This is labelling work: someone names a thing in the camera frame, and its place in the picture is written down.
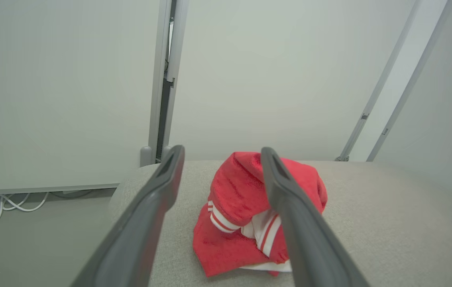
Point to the red garment with white stripes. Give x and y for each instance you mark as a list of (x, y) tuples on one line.
[(234, 187)]

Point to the grey fabric sofa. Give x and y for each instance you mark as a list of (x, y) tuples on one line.
[(389, 223)]

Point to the grey partition foot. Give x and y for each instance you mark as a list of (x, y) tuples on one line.
[(146, 157), (166, 153)]

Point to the wide white partition panel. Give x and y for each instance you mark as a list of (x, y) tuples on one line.
[(58, 91)]

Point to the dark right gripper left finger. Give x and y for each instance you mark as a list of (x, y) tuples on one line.
[(138, 239)]

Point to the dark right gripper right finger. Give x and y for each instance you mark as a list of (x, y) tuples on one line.
[(305, 239)]

